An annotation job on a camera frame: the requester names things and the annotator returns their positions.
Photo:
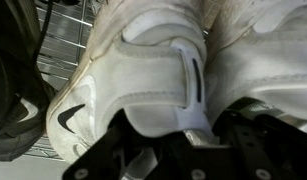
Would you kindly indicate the white nike sneaker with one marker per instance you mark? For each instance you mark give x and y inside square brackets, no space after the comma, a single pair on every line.
[143,76]
[276,60]

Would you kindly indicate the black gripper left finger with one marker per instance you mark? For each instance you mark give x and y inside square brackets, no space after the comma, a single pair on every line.
[103,150]

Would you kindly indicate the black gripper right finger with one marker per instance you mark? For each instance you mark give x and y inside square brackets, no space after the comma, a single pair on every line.
[259,150]

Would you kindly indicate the black sneaker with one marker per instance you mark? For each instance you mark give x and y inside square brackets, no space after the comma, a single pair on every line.
[13,100]

